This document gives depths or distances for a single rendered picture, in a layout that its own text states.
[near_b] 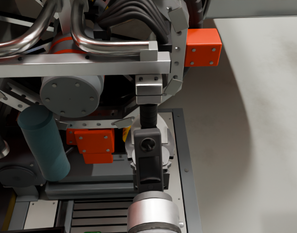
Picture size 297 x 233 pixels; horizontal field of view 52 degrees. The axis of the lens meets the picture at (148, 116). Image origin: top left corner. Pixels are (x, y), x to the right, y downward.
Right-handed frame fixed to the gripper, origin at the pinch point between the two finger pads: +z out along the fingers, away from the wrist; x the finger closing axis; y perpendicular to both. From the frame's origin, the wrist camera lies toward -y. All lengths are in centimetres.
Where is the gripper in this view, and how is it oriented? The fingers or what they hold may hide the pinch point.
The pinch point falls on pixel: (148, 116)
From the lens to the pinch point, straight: 65.9
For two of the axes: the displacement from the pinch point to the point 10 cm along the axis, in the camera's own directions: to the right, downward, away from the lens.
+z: -0.4, -7.3, 6.8
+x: 10.0, -0.3, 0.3
